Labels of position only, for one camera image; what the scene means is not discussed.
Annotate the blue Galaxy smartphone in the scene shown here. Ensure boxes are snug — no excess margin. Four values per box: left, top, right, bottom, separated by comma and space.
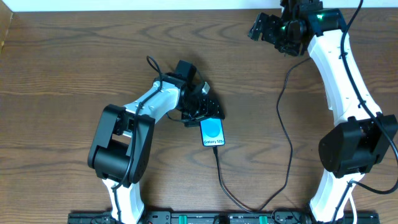
200, 118, 225, 147

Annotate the black USB charging cable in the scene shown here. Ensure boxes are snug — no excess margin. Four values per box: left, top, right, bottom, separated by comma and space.
212, 57, 312, 213

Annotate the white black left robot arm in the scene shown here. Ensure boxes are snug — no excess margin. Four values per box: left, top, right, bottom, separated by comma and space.
87, 56, 225, 223

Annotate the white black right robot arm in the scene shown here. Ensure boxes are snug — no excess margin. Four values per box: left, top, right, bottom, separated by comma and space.
248, 1, 397, 223

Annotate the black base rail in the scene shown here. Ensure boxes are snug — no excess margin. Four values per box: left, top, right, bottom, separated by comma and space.
67, 211, 381, 224

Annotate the white power strip cord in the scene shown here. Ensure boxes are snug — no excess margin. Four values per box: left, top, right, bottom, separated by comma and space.
348, 194, 358, 224

